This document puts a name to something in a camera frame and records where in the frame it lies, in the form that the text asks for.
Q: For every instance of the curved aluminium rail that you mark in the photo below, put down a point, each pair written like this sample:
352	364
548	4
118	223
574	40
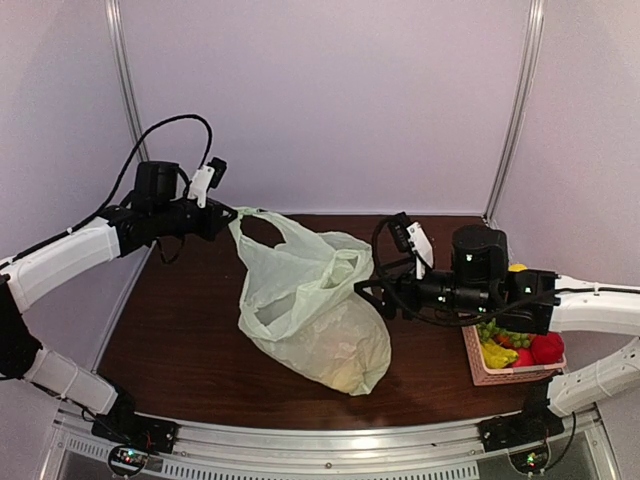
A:
452	450

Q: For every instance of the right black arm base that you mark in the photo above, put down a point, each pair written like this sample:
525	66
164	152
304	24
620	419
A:
526	432

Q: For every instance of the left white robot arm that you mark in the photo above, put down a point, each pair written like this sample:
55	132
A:
115	232

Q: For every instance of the left aluminium frame post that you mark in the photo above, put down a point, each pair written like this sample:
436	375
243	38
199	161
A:
127	85

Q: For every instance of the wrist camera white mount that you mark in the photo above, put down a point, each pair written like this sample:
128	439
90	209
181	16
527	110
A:
409	237
205	178

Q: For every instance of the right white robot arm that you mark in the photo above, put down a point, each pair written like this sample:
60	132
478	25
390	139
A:
480	287

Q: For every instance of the green grapes toy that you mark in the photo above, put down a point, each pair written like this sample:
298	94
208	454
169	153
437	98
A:
502	337

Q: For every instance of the pink plastic basket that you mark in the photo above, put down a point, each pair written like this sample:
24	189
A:
524	370

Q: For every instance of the light green plastic bag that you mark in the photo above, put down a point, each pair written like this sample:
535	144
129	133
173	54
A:
298	303

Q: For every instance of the yellow banana toy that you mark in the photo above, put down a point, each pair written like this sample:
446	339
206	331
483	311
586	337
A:
497	357

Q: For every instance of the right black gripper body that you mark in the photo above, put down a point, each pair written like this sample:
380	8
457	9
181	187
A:
461	299

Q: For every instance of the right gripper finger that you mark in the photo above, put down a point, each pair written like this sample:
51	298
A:
396	282
385	306

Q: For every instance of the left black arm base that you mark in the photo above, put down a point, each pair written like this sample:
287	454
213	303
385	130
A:
137	438

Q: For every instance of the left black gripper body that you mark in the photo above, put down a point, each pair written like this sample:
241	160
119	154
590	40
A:
204	229

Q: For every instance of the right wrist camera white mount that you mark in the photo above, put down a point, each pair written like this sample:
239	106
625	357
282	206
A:
409	237

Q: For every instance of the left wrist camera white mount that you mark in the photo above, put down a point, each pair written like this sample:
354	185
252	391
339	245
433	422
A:
205	178

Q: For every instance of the red plush fruit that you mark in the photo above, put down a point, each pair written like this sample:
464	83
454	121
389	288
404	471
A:
547	349

